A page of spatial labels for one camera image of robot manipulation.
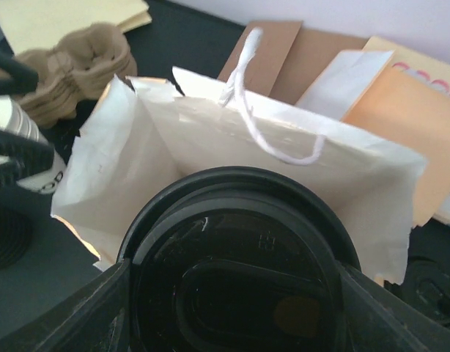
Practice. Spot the orange paper bag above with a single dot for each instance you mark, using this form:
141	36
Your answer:
404	110
146	133

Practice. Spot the beige bag with red circles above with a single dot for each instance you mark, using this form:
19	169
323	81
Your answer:
433	72

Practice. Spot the stack of white paper cups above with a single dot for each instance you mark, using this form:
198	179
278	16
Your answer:
27	158

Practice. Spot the stack of black cup lids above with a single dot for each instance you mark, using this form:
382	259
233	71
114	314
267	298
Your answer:
426	288

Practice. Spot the brown kraft paper bag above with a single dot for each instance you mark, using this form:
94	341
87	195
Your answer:
289	58

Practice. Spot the tan paper bag with handles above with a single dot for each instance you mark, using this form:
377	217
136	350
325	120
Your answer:
31	24

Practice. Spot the white paper bag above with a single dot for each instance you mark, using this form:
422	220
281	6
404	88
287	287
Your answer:
343	82

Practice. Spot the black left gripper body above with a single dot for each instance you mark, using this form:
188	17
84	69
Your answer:
20	79

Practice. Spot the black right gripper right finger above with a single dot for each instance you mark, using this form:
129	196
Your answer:
379	321

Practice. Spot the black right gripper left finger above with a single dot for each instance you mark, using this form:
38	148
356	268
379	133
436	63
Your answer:
95	318

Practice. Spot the stack of pulp cup carriers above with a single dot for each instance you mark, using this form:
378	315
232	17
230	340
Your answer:
78	68

